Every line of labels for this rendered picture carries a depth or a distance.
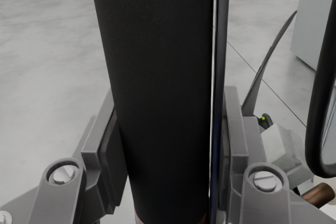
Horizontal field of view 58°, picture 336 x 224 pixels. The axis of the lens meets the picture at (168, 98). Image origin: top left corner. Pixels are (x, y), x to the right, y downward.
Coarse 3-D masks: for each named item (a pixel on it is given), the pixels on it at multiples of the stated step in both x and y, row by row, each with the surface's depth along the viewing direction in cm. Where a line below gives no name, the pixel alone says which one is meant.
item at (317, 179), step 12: (324, 36) 14; (324, 48) 14; (324, 60) 14; (324, 72) 15; (324, 84) 15; (312, 96) 16; (324, 96) 15; (312, 108) 16; (324, 108) 16; (312, 120) 16; (324, 120) 16; (312, 132) 17; (312, 144) 18; (312, 156) 18; (312, 168) 19; (324, 168) 20; (324, 180) 23
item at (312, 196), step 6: (318, 186) 23; (324, 186) 23; (330, 186) 23; (306, 192) 23; (312, 192) 22; (318, 192) 22; (324, 192) 22; (330, 192) 23; (306, 198) 22; (312, 198) 22; (318, 198) 22; (324, 198) 22; (330, 198) 22; (312, 204) 22; (318, 204) 22; (324, 204) 22
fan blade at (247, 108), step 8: (288, 24) 37; (280, 32) 38; (272, 48) 37; (264, 64) 37; (256, 80) 37; (256, 88) 44; (248, 96) 38; (256, 96) 51; (248, 104) 41; (248, 112) 45
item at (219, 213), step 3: (219, 210) 40; (219, 213) 40; (222, 213) 42; (219, 216) 41; (222, 216) 42; (216, 219) 40; (219, 219) 41; (222, 219) 42; (216, 222) 40; (219, 222) 41; (222, 222) 42
